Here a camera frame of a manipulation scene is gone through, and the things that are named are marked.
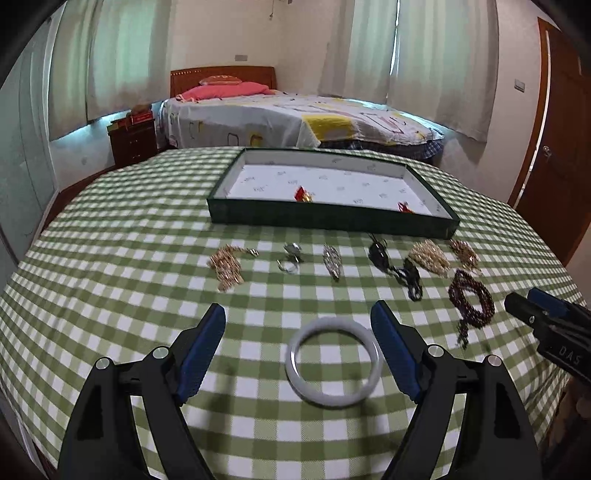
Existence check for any silver flower ring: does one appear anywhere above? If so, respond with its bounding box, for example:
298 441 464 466
277 242 304 274

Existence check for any white jade bangle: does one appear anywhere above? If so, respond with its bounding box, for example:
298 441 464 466
284 318 380 408

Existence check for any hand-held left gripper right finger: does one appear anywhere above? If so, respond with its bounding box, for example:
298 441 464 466
370 300 541 480

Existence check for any wooden bed with patterned sheet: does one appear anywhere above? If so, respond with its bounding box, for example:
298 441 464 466
159 66 446 160

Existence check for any pale wardrobe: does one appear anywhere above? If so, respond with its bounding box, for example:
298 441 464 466
0 23 62 282

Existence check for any gold leaf chain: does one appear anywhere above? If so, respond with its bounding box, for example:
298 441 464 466
449 239 482 277

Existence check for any green checked tablecloth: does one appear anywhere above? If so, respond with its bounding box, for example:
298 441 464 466
0 147 583 480

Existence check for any gold chain bracelet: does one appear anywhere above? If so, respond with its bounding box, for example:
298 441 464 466
209 246 259 292

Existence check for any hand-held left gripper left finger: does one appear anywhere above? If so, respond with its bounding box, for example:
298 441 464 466
58 302 227 480

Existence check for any pink pillow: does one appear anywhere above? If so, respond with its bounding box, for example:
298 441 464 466
178 82 271 101

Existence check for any narrow white curtain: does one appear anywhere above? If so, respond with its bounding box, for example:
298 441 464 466
321 0 399 104

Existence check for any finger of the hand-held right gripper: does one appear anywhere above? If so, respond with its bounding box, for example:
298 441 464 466
529 287 591 324
504 293 561 333

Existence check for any dark wooden nightstand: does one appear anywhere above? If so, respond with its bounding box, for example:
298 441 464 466
107 121 160 169

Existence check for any wide white curtain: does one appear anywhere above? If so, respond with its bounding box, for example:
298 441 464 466
48 0 174 141

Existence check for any dark green tray box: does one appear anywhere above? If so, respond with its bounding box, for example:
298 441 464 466
206 148 461 240

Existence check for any silver rhinestone bracelet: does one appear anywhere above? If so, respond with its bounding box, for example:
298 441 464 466
322 244 343 280

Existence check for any brown wooden door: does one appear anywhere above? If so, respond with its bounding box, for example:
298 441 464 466
508 17 591 267

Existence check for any long white curtain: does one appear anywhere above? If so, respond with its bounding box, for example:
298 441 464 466
387 0 500 139

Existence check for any dark red bead bracelet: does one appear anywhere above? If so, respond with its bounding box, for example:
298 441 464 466
448 270 496 348

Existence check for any cream bead bracelet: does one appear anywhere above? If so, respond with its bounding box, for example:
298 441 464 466
409 239 451 278

